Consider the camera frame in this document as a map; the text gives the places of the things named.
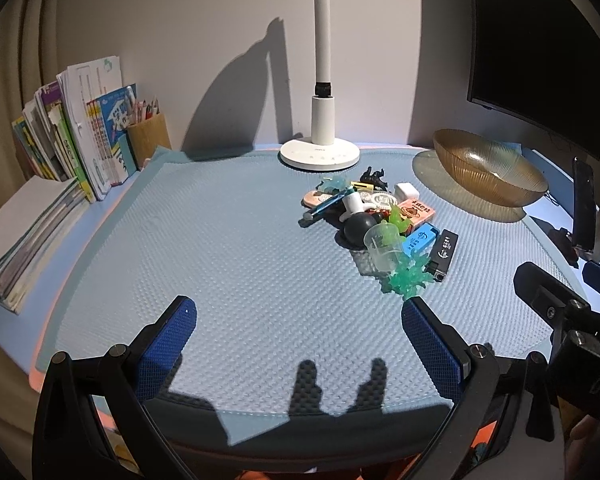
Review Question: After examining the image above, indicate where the black lighter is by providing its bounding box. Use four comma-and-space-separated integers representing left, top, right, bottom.
426, 229, 459, 284

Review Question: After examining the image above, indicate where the large teal plastic plant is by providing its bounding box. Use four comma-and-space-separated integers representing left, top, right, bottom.
380, 252, 438, 303

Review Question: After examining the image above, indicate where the wooden pen holder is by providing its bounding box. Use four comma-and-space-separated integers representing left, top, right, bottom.
126, 112, 173, 171

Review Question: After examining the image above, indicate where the bright green toy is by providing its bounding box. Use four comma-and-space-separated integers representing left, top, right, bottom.
385, 205, 412, 236

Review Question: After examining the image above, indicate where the teal book end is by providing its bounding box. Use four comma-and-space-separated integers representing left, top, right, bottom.
116, 134, 141, 177

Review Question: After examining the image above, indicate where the pink eraser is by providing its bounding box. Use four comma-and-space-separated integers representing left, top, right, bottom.
301, 190, 332, 210

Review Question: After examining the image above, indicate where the amber ribbed glass bowl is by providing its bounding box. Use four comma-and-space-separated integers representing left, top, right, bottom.
432, 128, 550, 209

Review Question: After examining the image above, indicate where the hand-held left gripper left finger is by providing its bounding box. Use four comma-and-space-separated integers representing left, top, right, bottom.
32, 295, 199, 480

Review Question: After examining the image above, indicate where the blue textured mat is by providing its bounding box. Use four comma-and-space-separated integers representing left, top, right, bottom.
32, 147, 596, 456

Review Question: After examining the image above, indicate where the bunch of pens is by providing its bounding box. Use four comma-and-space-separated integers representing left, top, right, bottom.
130, 94, 162, 123

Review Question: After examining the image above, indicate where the orange pink small box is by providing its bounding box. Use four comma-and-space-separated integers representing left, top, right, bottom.
396, 199, 438, 233

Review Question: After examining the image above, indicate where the flat stack of books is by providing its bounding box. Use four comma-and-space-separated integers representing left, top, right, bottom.
0, 175, 91, 316

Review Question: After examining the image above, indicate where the blue pen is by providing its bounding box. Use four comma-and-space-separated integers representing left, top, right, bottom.
301, 187, 356, 224

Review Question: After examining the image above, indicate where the black animal figurine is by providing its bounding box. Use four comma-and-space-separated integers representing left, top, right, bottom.
358, 166, 387, 192

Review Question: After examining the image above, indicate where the white desk lamp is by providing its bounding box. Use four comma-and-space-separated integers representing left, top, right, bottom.
261, 0, 367, 171

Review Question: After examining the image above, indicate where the white plastic peg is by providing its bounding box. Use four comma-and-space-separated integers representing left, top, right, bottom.
340, 193, 366, 222

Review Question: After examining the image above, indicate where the row of upright books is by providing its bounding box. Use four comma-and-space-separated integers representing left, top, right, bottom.
11, 55, 138, 202

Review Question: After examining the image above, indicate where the black ball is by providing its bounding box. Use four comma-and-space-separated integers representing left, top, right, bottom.
343, 215, 379, 249

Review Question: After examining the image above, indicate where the clear plastic cup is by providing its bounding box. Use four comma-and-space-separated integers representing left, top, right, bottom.
364, 223, 401, 272

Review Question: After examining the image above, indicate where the black computer monitor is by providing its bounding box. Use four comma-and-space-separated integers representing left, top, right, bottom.
466, 0, 600, 162

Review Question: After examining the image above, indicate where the person's right hand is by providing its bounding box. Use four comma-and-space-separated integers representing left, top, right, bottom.
564, 412, 600, 480

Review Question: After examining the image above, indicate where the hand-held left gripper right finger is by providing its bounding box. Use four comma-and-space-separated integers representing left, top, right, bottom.
401, 296, 556, 480

